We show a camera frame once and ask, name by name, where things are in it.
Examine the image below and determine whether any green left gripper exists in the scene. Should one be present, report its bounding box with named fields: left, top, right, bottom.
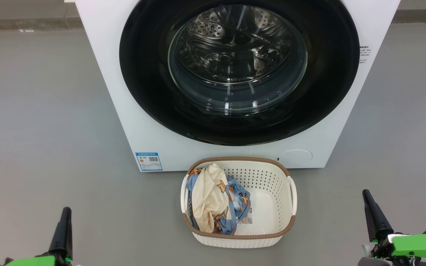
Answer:
left=0, top=207, right=74, bottom=266

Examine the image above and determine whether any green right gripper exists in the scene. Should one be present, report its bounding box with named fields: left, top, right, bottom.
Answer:
left=357, top=190, right=426, bottom=266

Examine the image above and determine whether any blue fox print garment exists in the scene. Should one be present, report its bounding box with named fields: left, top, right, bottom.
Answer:
left=186, top=168, right=251, bottom=235

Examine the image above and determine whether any cream and blue printed garment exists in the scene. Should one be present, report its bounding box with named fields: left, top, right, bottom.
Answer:
left=191, top=163, right=233, bottom=233

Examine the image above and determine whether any washing machine door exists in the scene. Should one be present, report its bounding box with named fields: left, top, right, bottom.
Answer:
left=119, top=0, right=360, bottom=146

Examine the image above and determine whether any white front-load washing machine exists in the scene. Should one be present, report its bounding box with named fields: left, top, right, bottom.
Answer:
left=74, top=0, right=401, bottom=173

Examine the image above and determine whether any steel perforated washer drum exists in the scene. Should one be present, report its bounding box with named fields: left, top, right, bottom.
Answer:
left=176, top=4, right=299, bottom=86

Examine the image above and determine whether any round white filter cover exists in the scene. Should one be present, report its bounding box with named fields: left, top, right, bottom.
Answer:
left=276, top=149, right=314, bottom=169

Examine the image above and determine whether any cream laundry basket brown rim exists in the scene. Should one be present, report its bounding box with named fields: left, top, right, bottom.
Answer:
left=180, top=157, right=298, bottom=249

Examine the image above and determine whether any blue energy label sticker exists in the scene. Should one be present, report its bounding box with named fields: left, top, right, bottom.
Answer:
left=136, top=152, right=163, bottom=172

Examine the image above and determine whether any paper label inside basket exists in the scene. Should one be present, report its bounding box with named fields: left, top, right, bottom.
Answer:
left=237, top=207, right=254, bottom=225

